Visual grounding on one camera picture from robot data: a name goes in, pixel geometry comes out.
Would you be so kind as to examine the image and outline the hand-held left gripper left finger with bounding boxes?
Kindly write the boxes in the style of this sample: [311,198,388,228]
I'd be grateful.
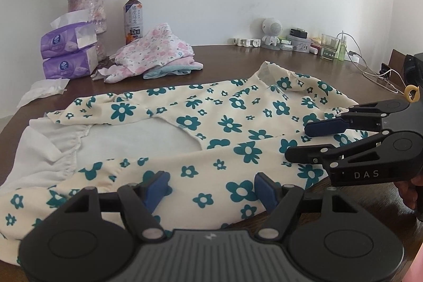
[64,171,170,242]

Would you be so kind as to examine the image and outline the white clip row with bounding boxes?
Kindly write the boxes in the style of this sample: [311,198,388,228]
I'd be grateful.
[231,38,261,47]

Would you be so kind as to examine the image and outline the pink glass vase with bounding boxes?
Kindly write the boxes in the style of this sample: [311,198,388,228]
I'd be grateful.
[68,0,108,61]

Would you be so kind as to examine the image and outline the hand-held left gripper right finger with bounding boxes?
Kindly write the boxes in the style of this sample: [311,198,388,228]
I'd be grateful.
[254,172,359,242]

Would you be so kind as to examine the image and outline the tea bottle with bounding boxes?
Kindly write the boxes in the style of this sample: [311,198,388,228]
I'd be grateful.
[123,0,146,45]

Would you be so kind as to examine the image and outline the pink floral garment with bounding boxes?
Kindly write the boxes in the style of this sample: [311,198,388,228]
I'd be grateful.
[92,23,195,84]

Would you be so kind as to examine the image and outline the open purple tissue pack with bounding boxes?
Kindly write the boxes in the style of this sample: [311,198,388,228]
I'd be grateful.
[40,11,98,59]

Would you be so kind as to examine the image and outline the glass cup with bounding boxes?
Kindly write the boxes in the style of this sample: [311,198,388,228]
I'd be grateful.
[320,34,338,61]

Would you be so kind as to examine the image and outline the white robot speaker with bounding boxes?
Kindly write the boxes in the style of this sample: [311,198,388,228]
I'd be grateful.
[261,17,283,47]

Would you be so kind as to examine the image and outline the cream teal floral garment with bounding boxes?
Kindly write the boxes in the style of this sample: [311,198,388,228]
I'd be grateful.
[0,61,377,267]

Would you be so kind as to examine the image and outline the black bag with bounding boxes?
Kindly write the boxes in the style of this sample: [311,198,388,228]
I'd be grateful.
[403,52,423,86]

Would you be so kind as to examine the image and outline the white cable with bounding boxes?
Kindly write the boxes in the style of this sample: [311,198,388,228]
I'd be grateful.
[337,31,408,94]

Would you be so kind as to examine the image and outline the green spray bottle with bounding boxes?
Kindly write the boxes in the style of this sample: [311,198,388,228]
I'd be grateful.
[337,34,346,61]

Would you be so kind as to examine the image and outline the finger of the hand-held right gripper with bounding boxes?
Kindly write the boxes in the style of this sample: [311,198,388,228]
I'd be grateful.
[285,131,394,167]
[304,99,411,138]

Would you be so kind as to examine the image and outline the person's right hand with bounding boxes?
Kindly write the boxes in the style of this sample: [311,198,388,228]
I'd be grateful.
[398,176,423,221]

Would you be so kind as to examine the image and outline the person's pink clothing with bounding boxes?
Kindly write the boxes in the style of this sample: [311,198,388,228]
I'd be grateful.
[401,254,423,282]

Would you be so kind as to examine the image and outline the pink and teal folded garment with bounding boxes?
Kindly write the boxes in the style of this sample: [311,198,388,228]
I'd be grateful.
[143,56,205,79]

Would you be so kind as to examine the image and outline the crumpled white tissue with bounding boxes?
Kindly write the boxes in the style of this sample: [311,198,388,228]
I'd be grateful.
[16,78,71,108]

